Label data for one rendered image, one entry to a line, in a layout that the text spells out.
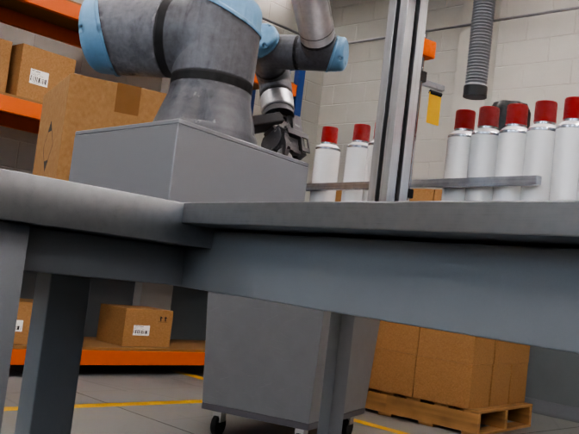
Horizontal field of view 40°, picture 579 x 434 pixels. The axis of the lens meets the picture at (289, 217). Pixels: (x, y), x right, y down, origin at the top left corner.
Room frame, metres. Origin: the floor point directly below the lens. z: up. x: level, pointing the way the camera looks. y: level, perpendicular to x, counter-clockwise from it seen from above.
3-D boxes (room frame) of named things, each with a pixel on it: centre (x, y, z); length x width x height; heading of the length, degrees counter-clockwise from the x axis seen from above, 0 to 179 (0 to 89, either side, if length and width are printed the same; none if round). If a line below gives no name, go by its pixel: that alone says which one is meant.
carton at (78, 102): (1.75, 0.42, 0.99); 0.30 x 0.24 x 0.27; 27
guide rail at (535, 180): (1.60, -0.04, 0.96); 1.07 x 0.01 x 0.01; 36
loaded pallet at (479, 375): (5.22, -0.96, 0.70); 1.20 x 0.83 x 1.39; 51
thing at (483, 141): (1.29, -0.31, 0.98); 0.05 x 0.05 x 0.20
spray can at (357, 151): (1.56, -0.12, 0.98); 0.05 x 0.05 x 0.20
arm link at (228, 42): (1.12, 0.14, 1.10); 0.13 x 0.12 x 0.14; 74
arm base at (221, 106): (1.11, 0.13, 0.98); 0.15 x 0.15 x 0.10
